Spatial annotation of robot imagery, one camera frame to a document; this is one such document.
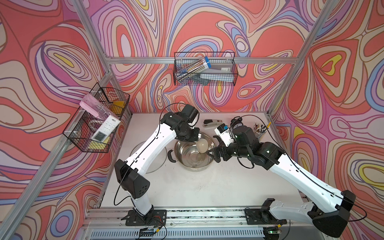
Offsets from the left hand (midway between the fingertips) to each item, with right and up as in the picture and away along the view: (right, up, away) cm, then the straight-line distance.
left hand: (198, 138), depth 76 cm
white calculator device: (-43, +5, -7) cm, 44 cm away
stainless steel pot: (-6, -13, +20) cm, 25 cm away
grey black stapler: (+9, +8, +31) cm, 33 cm away
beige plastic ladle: (+3, -6, +18) cm, 19 cm away
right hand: (+8, -6, -6) cm, 12 cm away
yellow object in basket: (-43, +17, +2) cm, 46 cm away
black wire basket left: (-53, +5, -9) cm, 54 cm away
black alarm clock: (+28, +9, +28) cm, 41 cm away
